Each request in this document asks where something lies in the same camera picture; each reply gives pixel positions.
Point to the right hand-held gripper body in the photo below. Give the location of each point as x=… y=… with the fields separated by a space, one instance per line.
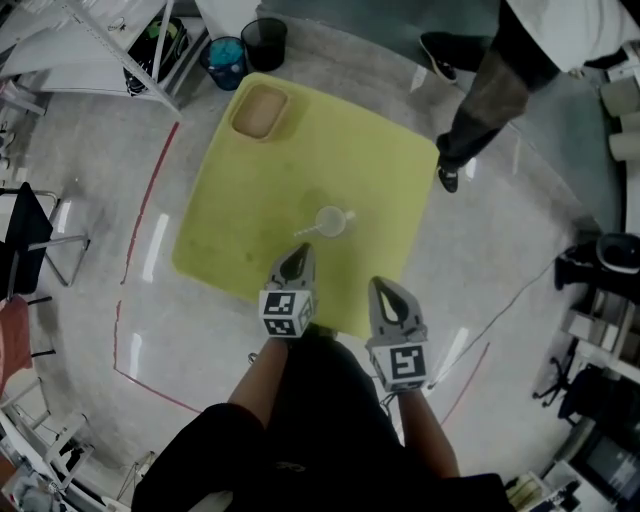
x=400 y=365

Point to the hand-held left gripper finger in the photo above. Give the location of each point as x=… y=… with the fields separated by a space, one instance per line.
x=311 y=270
x=277 y=270

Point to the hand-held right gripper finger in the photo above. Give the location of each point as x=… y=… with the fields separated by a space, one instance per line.
x=410 y=305
x=375 y=310

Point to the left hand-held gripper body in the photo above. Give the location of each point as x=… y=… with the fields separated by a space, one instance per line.
x=285 y=312

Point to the white cup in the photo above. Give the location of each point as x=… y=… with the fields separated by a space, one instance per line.
x=331 y=222

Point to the person's right forearm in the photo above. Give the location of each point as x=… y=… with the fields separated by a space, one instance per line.
x=427 y=430

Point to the person's left forearm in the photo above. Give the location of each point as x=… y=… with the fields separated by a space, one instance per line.
x=255 y=380

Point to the yellow-green cloth covered table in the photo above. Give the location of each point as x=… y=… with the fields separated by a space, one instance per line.
x=300 y=165

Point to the person's black clothing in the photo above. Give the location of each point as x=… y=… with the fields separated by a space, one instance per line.
x=320 y=450

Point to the brown plastic tray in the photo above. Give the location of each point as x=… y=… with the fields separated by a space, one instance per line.
x=257 y=112

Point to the grey storage shelf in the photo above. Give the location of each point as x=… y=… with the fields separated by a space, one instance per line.
x=600 y=325

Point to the black swivel chair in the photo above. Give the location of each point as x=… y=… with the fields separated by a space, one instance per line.
x=610 y=255
x=600 y=390

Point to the blue waste bin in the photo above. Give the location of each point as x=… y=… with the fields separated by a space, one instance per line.
x=225 y=65

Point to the black mesh waste bin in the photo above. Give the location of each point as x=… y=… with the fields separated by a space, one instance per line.
x=265 y=45

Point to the black and green backpack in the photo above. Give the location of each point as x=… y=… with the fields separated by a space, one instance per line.
x=155 y=55

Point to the black mesh chair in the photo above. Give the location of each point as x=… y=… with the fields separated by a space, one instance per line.
x=22 y=240

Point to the white plastic stool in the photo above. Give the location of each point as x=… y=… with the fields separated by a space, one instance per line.
x=55 y=440

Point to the white paper roll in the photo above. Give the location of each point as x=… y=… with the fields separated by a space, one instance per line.
x=622 y=97
x=625 y=146
x=631 y=123

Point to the white metal shelving rack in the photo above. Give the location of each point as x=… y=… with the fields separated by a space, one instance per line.
x=75 y=50

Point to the black metal chair frame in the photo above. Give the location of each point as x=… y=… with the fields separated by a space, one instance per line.
x=40 y=352

